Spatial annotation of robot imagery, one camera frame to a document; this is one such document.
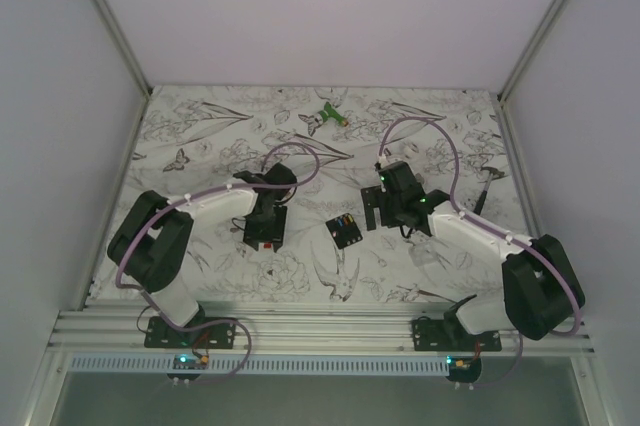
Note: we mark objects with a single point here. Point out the left controller board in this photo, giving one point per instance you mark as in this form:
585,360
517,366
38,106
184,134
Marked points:
187,368

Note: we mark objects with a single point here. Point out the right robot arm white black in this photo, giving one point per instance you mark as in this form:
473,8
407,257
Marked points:
540,289

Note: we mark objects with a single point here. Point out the black fuse box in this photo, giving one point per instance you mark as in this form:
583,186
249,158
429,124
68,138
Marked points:
344,235

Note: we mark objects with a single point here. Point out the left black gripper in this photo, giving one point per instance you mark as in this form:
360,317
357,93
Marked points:
275,235

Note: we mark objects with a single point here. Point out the small hammer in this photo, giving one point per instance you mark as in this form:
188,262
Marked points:
492,175

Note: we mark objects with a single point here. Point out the right controller board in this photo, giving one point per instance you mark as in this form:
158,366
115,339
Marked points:
464,371

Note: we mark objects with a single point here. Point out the floral printed table mat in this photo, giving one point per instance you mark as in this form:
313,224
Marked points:
193,138

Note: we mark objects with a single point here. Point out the controller board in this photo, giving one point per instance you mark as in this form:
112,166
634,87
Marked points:
187,368
464,371

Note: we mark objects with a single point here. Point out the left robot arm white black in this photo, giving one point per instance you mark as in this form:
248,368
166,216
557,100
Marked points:
153,239

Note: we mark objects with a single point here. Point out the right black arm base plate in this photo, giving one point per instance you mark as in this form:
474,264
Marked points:
438,335

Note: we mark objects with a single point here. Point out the metal pipe elbow fitting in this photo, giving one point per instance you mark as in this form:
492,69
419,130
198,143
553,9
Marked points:
407,152

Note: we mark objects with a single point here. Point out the clear plastic fuse box cover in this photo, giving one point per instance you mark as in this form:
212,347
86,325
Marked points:
422,254

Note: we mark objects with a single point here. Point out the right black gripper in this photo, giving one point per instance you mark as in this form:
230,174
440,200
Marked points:
374,197

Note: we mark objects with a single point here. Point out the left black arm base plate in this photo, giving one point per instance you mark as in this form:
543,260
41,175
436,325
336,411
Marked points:
160,335

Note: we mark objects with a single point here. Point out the white slotted cable duct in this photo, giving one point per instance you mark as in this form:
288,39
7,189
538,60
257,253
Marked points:
268,365

